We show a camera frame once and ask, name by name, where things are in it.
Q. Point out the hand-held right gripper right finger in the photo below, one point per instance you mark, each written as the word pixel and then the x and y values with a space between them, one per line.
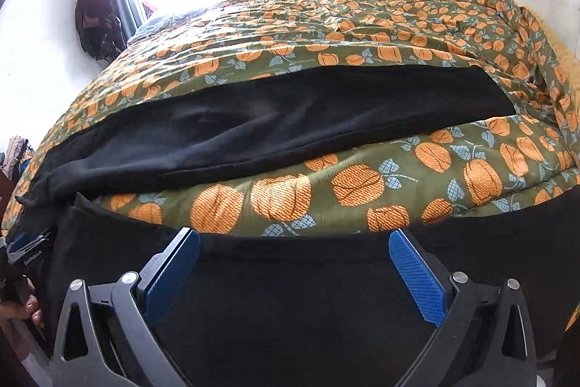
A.
pixel 417 278

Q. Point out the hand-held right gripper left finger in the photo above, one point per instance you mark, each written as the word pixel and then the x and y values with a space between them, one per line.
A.
pixel 172 273

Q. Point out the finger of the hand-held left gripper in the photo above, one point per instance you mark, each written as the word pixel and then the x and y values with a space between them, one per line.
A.
pixel 21 242

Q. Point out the black pants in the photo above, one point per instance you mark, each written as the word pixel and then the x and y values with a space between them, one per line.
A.
pixel 290 128

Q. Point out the person's left hand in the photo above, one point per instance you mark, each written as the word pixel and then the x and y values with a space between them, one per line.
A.
pixel 31 310

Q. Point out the stack of colourful clothes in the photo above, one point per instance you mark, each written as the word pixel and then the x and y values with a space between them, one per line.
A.
pixel 16 153

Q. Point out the green orange floral blanket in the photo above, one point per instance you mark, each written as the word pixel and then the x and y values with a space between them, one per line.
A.
pixel 362 183

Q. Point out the dark hanging clothes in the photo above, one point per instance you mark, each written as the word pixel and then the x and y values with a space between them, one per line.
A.
pixel 95 15

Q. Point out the light blue pillow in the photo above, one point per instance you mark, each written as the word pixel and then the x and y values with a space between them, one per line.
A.
pixel 158 24

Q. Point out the yellow bed sheet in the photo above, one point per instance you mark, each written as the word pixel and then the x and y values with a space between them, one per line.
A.
pixel 562 51

